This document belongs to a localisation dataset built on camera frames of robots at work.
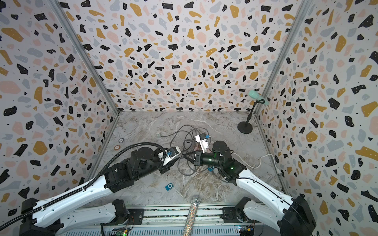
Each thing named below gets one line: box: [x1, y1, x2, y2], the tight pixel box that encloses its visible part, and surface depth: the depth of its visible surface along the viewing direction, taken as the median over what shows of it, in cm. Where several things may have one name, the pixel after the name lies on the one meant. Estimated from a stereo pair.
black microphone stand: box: [237, 98, 265, 135], surface depth 114 cm
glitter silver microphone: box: [182, 195, 201, 236], surface depth 73 cm
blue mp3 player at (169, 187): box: [164, 182, 174, 192], surface depth 85 cm
